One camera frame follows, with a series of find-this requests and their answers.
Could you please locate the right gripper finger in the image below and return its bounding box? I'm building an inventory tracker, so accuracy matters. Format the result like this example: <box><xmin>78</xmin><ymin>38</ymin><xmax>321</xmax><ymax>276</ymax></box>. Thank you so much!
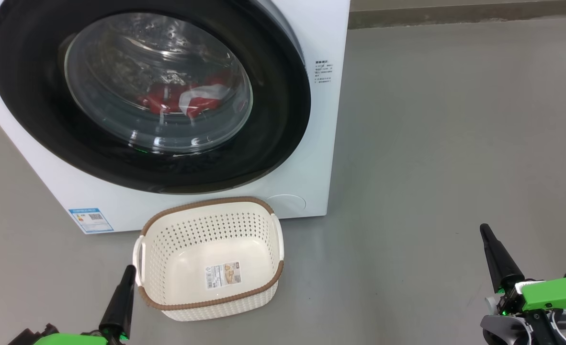
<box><xmin>485</xmin><ymin>224</ymin><xmax>526</xmax><ymax>288</ymax></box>
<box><xmin>479</xmin><ymin>224</ymin><xmax>511</xmax><ymax>294</ymax></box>

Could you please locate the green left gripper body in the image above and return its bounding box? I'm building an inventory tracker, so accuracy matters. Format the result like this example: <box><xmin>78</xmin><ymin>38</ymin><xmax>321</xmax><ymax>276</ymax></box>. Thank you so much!
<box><xmin>8</xmin><ymin>323</ymin><xmax>130</xmax><ymax>345</ymax></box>

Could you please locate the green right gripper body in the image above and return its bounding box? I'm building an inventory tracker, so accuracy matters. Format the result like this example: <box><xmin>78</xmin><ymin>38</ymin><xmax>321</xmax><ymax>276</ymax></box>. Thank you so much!
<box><xmin>498</xmin><ymin>268</ymin><xmax>566</xmax><ymax>318</ymax></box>

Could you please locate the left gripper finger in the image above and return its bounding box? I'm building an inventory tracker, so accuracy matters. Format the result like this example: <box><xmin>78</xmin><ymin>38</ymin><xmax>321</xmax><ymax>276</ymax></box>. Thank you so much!
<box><xmin>99</xmin><ymin>265</ymin><xmax>132</xmax><ymax>334</ymax></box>
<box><xmin>114</xmin><ymin>265</ymin><xmax>137</xmax><ymax>337</ymax></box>

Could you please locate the red and white garment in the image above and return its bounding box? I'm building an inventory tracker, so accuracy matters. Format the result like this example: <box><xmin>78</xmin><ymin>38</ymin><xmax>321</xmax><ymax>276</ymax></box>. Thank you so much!
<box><xmin>137</xmin><ymin>77</ymin><xmax>231</xmax><ymax>119</ymax></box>

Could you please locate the black round glass door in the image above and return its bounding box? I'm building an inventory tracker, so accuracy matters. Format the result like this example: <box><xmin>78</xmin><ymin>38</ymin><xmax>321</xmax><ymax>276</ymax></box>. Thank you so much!
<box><xmin>0</xmin><ymin>0</ymin><xmax>311</xmax><ymax>195</ymax></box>

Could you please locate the cream basket with brown rim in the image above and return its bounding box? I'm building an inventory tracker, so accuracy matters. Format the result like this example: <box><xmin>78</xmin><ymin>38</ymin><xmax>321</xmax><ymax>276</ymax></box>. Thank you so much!
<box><xmin>132</xmin><ymin>196</ymin><xmax>284</xmax><ymax>322</ymax></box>

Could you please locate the white printed product label sticker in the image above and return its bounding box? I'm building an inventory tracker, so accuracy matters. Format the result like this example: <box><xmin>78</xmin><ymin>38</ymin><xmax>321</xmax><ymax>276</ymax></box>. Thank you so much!
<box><xmin>205</xmin><ymin>262</ymin><xmax>241</xmax><ymax>290</ymax></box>

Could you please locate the white washing machine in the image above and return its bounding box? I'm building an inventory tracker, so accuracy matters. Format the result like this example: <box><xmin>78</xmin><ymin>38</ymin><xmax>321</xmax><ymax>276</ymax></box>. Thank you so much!
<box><xmin>0</xmin><ymin>0</ymin><xmax>351</xmax><ymax>235</ymax></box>

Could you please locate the stainless steel washing machine drum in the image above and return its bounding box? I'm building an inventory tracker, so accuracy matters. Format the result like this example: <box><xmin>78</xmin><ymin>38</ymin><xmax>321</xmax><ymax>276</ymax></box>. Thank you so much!
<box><xmin>68</xmin><ymin>13</ymin><xmax>252</xmax><ymax>151</ymax></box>

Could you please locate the blue energy label sticker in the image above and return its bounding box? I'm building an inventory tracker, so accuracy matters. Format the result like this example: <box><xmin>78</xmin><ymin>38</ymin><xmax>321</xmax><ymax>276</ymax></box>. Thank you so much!
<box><xmin>68</xmin><ymin>207</ymin><xmax>114</xmax><ymax>234</ymax></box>

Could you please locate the round white filter cover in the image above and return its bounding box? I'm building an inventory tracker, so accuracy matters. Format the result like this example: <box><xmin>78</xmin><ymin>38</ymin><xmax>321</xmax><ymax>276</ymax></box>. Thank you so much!
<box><xmin>265</xmin><ymin>194</ymin><xmax>306</xmax><ymax>219</ymax></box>

